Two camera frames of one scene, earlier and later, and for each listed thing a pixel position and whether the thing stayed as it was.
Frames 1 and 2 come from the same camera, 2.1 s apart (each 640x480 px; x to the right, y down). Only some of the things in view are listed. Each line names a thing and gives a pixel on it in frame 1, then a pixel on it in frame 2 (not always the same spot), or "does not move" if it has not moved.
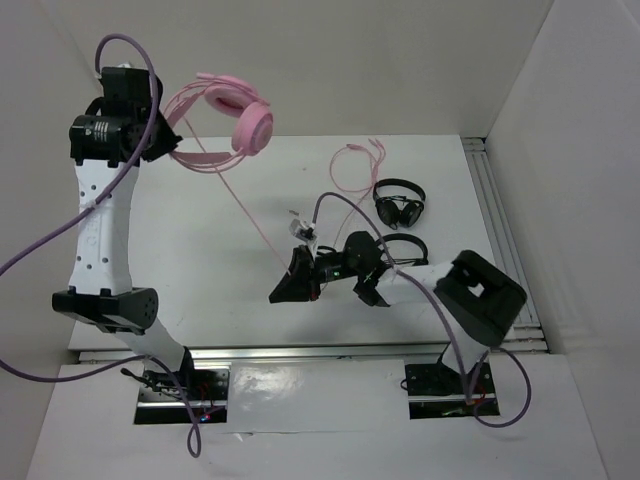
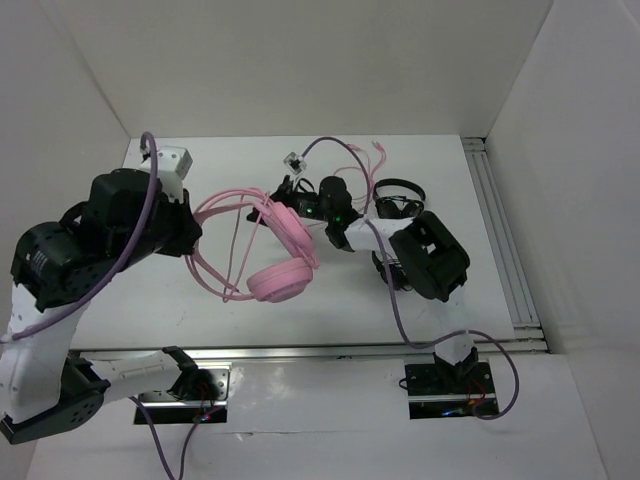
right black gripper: [299, 287] -> [286, 193]
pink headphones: [252, 134] -> [285, 282]
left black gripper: [168, 142] -> [188, 227]
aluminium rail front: [257, 356] does not move
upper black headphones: [395, 212] does not move
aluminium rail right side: [527, 334] does not move
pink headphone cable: [362, 191] -> [371, 170]
